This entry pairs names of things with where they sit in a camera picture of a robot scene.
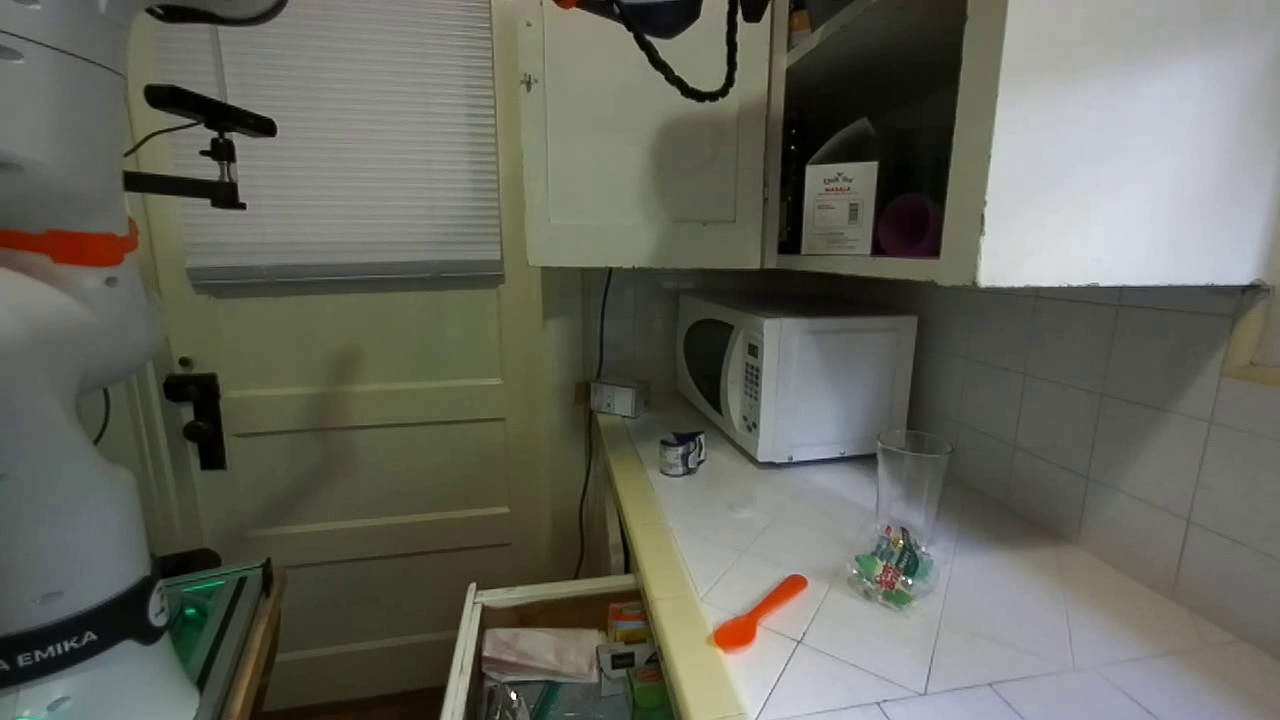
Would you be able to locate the cream closed cabinet door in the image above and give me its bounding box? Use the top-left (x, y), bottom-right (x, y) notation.
top-left (525, 0), bottom-right (782, 271)

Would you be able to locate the white microwave oven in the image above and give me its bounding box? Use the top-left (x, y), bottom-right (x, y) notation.
top-left (670, 294), bottom-right (924, 468)

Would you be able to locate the white printed box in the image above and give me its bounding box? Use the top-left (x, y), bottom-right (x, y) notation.
top-left (800, 156), bottom-right (884, 262)

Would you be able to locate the red and white packet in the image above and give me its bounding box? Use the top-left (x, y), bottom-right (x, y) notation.
top-left (605, 600), bottom-right (652, 642)

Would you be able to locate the cream panel door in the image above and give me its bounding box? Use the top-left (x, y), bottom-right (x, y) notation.
top-left (114, 0), bottom-right (595, 712)

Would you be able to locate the orange plastic spoon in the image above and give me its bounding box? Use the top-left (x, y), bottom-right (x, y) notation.
top-left (710, 572), bottom-right (813, 657)

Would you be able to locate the small white gadget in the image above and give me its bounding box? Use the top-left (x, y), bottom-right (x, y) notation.
top-left (595, 637), bottom-right (660, 682)

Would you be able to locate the clear drinking glass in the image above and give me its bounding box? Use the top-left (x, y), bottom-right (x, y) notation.
top-left (871, 436), bottom-right (958, 540)

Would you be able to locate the pink round container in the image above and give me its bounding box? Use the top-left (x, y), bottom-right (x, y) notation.
top-left (871, 190), bottom-right (945, 262)

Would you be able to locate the white folded cloth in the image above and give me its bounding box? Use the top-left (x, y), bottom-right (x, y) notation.
top-left (478, 626), bottom-right (608, 689)

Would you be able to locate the clear bag of candy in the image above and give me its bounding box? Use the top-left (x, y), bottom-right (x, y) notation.
top-left (847, 522), bottom-right (939, 611)

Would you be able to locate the green packet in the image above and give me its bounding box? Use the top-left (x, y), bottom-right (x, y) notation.
top-left (630, 666), bottom-right (675, 720)

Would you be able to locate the white open drawer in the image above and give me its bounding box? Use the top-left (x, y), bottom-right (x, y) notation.
top-left (436, 572), bottom-right (675, 720)

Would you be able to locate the black door lock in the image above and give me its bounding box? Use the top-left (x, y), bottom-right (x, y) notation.
top-left (161, 364), bottom-right (234, 476)

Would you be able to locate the green glass top cart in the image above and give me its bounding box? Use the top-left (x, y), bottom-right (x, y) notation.
top-left (150, 556), bottom-right (288, 720)

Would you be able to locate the white open cabinet door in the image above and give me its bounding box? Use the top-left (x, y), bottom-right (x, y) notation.
top-left (977, 0), bottom-right (1271, 294)

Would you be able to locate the white wall adapter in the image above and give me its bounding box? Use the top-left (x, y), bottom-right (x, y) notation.
top-left (590, 376), bottom-right (647, 422)

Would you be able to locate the black power cord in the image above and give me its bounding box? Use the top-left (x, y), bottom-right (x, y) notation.
top-left (572, 270), bottom-right (618, 579)

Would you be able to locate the black braided cable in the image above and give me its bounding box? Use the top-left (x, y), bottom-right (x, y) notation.
top-left (619, 0), bottom-right (771, 108)

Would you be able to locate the cream wall cabinet frame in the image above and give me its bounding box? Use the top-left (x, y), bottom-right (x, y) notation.
top-left (760, 0), bottom-right (1014, 294)

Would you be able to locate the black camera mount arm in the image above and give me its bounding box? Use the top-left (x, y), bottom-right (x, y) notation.
top-left (122, 133), bottom-right (254, 217)

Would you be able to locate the black bar camera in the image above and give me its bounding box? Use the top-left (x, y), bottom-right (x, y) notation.
top-left (141, 80), bottom-right (282, 146)

